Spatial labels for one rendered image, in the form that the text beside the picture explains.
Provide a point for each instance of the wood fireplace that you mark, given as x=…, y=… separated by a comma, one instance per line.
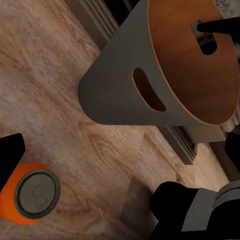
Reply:
x=102, y=19

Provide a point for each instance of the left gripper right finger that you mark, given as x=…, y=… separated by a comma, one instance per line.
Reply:
x=232, y=148

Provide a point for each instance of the trash can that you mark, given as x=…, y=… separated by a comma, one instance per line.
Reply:
x=178, y=85

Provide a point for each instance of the cabinet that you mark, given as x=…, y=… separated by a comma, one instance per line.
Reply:
x=219, y=149

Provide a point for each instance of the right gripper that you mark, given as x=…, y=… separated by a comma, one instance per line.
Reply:
x=225, y=26

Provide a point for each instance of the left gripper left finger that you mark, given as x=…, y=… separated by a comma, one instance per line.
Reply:
x=12, y=148

